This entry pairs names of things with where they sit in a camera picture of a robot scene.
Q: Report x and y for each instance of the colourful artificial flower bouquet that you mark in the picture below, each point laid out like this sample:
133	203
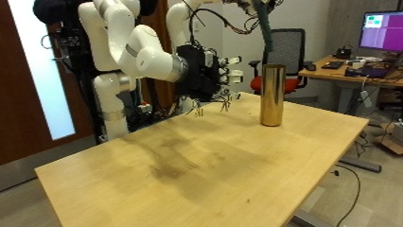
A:
265	30

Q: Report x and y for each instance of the gold cylindrical vase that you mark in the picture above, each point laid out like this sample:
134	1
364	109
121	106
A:
272	94

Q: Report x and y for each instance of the black mesh office chair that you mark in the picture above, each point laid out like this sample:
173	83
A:
290	41

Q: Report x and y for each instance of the emergency stop button box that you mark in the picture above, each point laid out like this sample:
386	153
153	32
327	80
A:
145	107

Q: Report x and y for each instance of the black desk phone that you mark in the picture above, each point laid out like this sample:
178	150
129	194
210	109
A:
343	53

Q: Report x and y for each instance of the black keyboard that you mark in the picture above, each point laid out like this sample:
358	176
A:
332	65

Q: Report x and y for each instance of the wooden office desk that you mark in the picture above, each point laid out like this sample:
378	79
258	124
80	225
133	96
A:
331	73

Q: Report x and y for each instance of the black robot mounting stand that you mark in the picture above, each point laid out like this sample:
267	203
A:
73	47

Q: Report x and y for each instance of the computer monitor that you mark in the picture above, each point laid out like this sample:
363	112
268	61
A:
383	31

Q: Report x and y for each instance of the white hanging power adapter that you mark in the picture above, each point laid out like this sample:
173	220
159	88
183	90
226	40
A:
366	98

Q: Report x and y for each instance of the brown door with glass panel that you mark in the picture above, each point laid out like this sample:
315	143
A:
18	110

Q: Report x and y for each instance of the grey table foot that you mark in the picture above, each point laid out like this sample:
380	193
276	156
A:
360	164
308	220

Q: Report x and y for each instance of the cardboard box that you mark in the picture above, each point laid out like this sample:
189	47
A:
392	138

